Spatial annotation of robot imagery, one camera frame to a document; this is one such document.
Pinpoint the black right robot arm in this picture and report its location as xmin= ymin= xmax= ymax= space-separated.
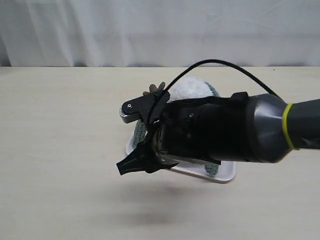
xmin=117 ymin=90 xmax=320 ymax=175

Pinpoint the green knitted scarf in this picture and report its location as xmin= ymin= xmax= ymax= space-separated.
xmin=129 ymin=82 xmax=219 ymax=176

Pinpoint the white backdrop curtain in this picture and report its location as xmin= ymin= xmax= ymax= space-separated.
xmin=0 ymin=0 xmax=320 ymax=67

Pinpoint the white plush snowman toy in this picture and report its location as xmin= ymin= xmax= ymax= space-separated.
xmin=142 ymin=75 xmax=213 ymax=103

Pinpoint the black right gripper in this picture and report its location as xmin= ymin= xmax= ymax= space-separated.
xmin=116 ymin=91 xmax=258 ymax=175

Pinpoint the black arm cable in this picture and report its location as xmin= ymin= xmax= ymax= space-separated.
xmin=143 ymin=59 xmax=282 ymax=148

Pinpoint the white rectangular plastic tray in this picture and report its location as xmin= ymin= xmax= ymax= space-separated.
xmin=124 ymin=136 xmax=237 ymax=185

